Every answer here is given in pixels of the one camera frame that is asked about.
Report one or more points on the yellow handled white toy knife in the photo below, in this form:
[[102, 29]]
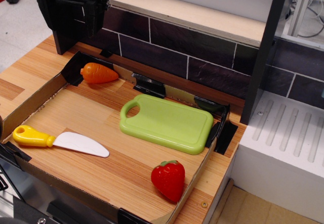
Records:
[[28, 136]]

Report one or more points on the cardboard fence with black tape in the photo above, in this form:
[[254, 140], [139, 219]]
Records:
[[46, 91]]

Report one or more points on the green plastic cutting board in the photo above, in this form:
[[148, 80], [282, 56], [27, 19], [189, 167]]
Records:
[[166, 123]]

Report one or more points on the orange toy carrot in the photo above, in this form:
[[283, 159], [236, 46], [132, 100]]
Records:
[[97, 73]]

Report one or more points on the red toy strawberry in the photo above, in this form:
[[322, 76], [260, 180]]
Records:
[[169, 178]]

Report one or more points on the brass screw in table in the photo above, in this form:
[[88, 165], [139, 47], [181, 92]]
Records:
[[204, 204]]

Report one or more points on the white toy sink drainboard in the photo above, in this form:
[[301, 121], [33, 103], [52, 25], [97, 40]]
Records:
[[280, 156]]

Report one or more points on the dark grey vertical post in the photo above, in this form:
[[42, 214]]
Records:
[[273, 30]]

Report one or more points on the aluminium frame with cables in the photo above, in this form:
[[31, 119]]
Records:
[[304, 23]]

